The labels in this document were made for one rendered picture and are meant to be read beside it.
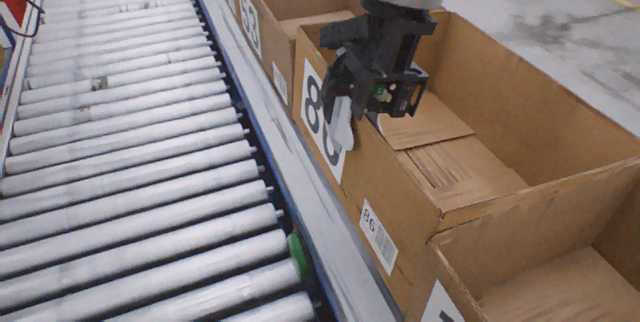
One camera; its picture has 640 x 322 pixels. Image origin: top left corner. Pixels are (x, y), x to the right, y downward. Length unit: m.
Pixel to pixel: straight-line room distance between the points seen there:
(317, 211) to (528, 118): 0.34
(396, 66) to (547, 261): 0.33
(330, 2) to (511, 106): 0.58
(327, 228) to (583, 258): 0.34
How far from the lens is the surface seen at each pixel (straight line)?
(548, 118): 0.67
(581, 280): 0.64
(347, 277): 0.56
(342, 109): 0.50
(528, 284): 0.61
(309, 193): 0.64
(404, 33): 0.41
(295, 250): 0.64
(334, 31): 0.51
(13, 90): 1.35
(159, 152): 0.98
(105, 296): 0.78
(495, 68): 0.73
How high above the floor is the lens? 1.37
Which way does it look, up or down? 42 degrees down
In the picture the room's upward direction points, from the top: straight up
